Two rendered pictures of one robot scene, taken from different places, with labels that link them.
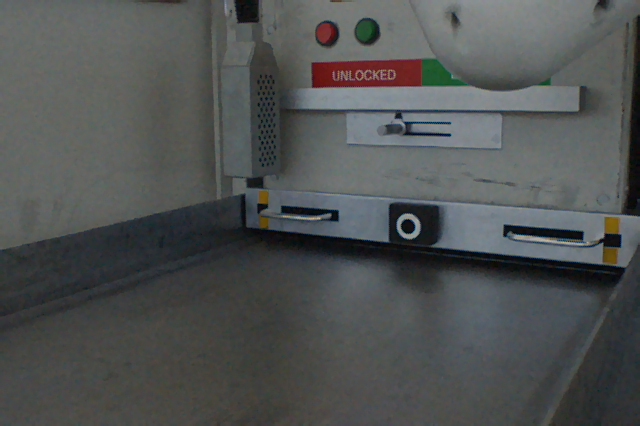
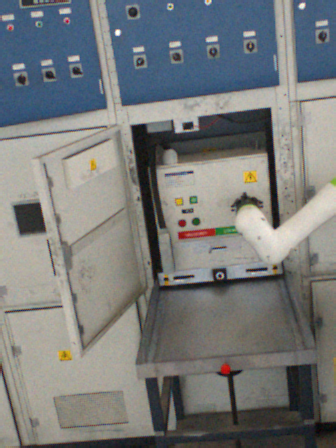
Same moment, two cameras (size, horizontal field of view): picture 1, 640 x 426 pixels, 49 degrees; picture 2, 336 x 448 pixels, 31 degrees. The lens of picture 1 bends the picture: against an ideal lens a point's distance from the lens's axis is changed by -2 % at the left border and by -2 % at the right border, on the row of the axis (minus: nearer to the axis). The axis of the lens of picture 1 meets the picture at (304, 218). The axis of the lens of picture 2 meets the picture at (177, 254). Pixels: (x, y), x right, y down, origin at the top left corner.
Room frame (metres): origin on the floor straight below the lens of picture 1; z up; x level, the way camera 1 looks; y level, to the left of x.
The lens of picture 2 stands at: (-1.26, 1.06, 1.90)
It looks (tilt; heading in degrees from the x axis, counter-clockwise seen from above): 20 degrees down; 335
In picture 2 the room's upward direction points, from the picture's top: 8 degrees counter-clockwise
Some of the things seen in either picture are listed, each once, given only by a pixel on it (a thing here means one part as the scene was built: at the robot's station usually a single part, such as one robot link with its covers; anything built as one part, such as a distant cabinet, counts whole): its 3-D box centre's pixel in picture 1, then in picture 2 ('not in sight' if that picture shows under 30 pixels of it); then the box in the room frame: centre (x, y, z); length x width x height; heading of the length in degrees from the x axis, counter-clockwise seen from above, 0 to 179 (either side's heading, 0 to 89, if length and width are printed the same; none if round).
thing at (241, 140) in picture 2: not in sight; (210, 156); (1.46, -0.48, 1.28); 0.58 x 0.02 x 0.19; 59
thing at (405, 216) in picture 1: (412, 224); (220, 274); (0.88, -0.14, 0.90); 0.06 x 0.03 x 0.05; 59
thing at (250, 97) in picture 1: (252, 109); (166, 252); (0.95, 0.07, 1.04); 0.08 x 0.05 x 0.17; 149
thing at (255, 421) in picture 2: not in sight; (232, 397); (0.64, 0.01, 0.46); 0.64 x 0.58 x 0.66; 149
